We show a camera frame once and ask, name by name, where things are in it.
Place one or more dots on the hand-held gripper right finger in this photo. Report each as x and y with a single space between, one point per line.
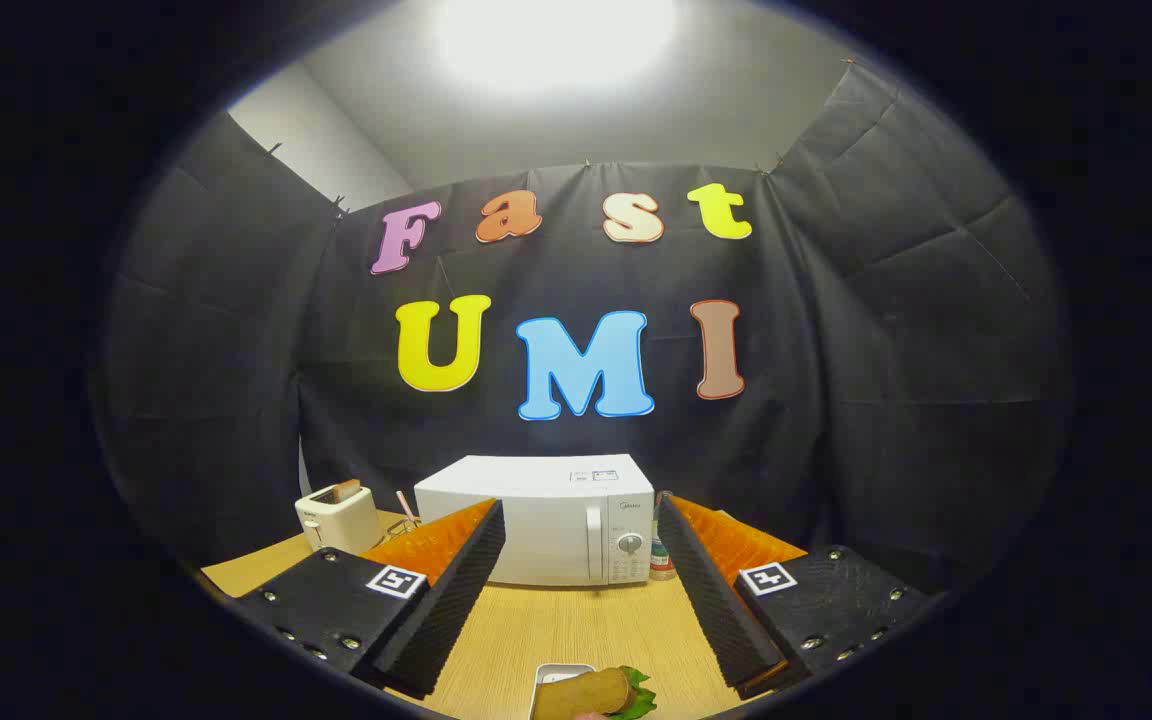
711 600

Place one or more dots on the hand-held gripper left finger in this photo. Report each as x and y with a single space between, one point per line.
456 590

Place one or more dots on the white microwave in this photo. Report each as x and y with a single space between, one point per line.
536 480

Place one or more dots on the toy sandwich with green lettuce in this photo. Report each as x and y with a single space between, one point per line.
586 692

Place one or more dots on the clear plastic bottle red cap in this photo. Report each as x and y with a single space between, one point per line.
662 568

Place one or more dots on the small white tray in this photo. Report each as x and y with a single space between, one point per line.
542 678

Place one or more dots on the white toaster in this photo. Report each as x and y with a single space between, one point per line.
341 525

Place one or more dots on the brown toast slice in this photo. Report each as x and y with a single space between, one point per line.
346 490

